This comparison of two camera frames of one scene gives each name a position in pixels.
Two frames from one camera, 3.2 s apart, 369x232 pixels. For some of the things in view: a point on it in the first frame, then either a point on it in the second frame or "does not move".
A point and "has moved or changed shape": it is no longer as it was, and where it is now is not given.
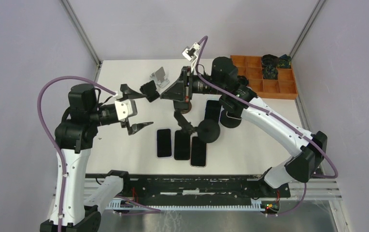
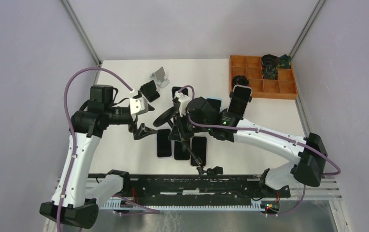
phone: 198,152 does not move
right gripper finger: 176,92 → 175,134
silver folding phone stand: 159,77 does not move
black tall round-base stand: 208,130 has moved or changed shape
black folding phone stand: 149,89 does not move
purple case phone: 164,142 does not move
